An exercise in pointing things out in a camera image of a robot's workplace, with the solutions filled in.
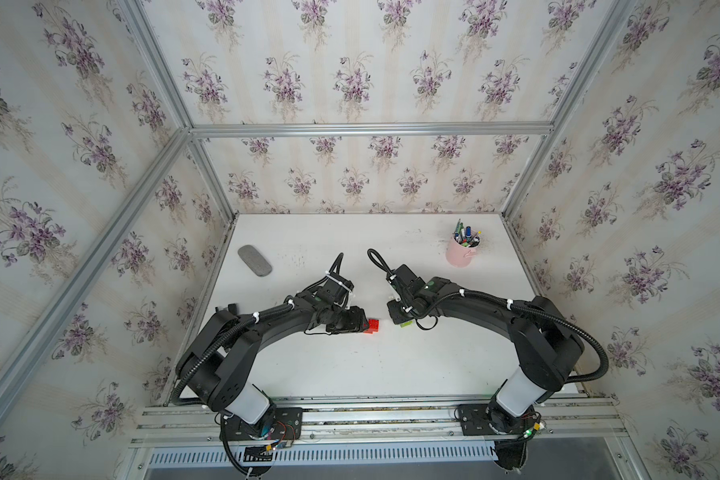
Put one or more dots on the white vented cable duct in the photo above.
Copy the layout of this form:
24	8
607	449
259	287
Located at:
328	454

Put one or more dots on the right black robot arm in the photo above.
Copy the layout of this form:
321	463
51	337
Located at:
551	351

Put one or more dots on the grey oval eraser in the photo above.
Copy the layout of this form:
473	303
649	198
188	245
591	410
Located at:
255	260

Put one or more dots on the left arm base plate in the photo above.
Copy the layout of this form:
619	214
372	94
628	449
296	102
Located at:
279	425

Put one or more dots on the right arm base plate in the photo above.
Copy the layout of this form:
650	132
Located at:
490	419

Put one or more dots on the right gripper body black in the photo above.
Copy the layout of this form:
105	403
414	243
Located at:
400	310

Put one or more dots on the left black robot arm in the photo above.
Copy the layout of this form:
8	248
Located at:
214	370

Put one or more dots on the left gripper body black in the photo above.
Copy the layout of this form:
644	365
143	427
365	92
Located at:
346	320

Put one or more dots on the aluminium mounting rail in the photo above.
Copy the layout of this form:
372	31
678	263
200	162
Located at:
380	419

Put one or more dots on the pink pen cup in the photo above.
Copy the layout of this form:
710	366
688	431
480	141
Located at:
460	253

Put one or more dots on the red lego brick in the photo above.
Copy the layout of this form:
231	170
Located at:
372	327

